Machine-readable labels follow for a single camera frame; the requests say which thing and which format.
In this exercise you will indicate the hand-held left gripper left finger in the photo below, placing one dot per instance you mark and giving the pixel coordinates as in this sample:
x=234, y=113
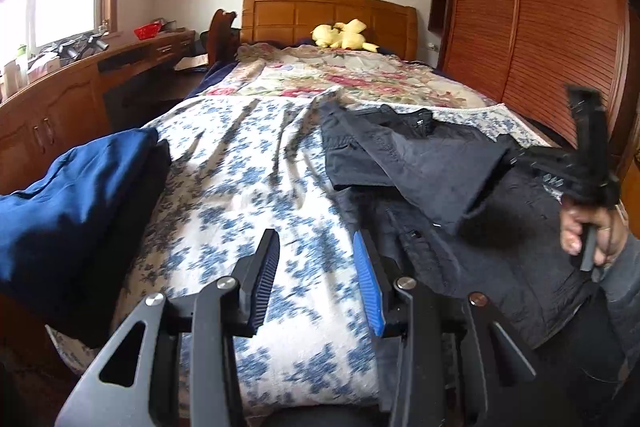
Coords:
x=265, y=277

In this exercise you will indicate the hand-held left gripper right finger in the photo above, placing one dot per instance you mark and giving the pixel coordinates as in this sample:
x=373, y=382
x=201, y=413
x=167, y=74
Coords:
x=367, y=287

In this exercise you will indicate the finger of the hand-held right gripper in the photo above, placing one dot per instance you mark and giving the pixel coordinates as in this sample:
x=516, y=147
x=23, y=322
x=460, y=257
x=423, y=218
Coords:
x=540, y=162

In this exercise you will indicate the black pants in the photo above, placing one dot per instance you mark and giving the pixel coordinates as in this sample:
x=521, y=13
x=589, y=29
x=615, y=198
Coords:
x=430, y=157

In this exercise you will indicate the folded blue clothes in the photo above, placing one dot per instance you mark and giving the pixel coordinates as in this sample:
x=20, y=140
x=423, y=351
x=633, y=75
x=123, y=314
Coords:
x=65, y=217

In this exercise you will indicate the person's right hand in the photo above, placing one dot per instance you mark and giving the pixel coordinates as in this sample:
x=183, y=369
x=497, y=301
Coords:
x=572, y=227

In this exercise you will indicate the blue floral bed sheet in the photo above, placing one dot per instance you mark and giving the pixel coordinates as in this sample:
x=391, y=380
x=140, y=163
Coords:
x=260, y=187

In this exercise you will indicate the wooden slatted wardrobe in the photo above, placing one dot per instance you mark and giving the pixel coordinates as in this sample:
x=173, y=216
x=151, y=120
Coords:
x=540, y=7

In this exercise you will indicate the person's dark clothing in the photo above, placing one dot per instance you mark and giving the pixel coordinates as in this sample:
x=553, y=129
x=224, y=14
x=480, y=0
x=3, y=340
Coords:
x=580, y=357

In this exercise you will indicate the pink floral blanket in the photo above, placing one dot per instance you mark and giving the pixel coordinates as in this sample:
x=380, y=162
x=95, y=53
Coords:
x=360, y=77

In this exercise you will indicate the dark blue sheet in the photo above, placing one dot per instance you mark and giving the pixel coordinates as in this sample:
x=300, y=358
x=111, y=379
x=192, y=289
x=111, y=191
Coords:
x=212, y=79

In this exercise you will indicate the yellow plush toy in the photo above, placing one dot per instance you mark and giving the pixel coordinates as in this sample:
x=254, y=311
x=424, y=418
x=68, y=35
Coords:
x=345, y=36

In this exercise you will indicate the wooden chair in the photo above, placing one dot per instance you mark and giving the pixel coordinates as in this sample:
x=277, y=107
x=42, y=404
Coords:
x=220, y=32

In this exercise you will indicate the wooden desk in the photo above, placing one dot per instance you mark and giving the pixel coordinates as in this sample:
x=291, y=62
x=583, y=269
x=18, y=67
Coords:
x=60, y=107

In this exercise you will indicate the wooden bed headboard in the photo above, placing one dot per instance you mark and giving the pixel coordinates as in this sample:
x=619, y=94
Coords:
x=310, y=12

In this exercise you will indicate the red bowl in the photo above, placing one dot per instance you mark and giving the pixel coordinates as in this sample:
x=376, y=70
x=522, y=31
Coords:
x=148, y=31

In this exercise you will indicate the dark metal gadgets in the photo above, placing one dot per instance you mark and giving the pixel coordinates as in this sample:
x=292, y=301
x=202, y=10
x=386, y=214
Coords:
x=80, y=46

